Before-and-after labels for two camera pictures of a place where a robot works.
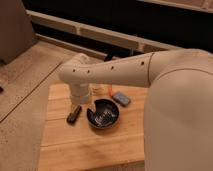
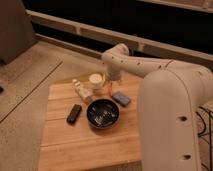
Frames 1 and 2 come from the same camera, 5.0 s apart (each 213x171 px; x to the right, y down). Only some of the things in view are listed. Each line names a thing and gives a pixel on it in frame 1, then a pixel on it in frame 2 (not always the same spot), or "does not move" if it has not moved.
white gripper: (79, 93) -> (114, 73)
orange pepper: (110, 89) does not move
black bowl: (105, 115) does not move
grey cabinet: (16, 30) does not move
